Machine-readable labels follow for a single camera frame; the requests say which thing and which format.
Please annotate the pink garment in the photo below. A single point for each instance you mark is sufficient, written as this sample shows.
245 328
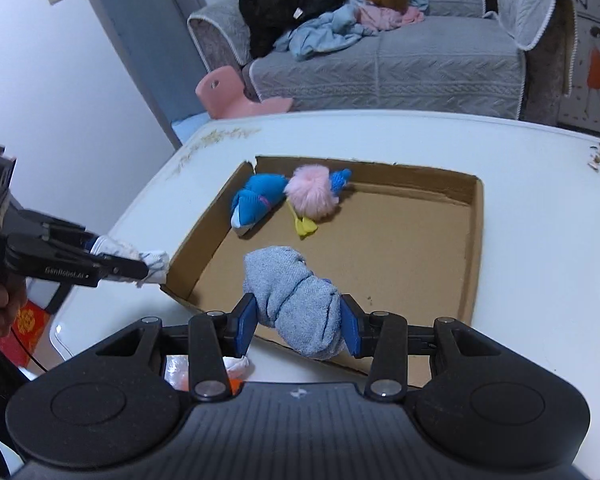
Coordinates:
385 17

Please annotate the pink fluffy pom-pom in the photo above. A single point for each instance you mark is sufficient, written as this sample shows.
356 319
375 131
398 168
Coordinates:
312 192

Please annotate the grey sofa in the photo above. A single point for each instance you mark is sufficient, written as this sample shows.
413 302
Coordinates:
430 70

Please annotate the orange plastic item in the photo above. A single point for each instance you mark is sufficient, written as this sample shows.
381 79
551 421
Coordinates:
180 380

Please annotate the blue-grey door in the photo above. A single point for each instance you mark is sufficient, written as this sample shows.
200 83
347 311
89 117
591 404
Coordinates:
145 35

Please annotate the blue rolled sock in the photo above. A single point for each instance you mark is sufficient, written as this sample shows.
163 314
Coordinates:
255 202

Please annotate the small blue sock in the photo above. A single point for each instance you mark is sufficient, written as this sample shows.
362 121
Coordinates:
341 180

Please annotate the wall poster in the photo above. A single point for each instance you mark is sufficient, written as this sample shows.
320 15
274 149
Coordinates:
597 45

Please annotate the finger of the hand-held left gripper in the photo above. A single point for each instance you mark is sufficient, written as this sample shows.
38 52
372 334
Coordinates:
67 237
122 267

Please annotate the white crumpled tissue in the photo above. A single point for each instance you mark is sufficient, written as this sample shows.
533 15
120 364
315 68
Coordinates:
237 365

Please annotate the white sock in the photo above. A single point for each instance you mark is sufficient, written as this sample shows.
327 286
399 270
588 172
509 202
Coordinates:
152 262

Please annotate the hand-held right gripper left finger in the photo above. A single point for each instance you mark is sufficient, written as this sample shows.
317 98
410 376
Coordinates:
245 325

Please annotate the grey sock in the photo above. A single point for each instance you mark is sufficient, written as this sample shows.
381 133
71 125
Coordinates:
295 300

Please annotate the yellow small sock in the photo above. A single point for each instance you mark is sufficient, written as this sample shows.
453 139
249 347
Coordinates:
304 225

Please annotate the shallow cardboard box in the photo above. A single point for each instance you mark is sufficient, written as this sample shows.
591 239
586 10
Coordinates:
380 260

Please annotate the person's left hand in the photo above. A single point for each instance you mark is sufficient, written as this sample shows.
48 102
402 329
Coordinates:
2 305

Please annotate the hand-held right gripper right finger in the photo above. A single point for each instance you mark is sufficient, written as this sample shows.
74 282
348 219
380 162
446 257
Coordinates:
352 327

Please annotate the light blue garment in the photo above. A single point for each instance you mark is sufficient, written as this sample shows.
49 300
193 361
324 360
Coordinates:
325 30

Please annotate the pink plastic stool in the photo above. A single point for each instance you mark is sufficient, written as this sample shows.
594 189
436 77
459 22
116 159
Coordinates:
230 95

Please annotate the red packet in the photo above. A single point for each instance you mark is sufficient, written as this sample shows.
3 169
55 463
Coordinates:
25 325

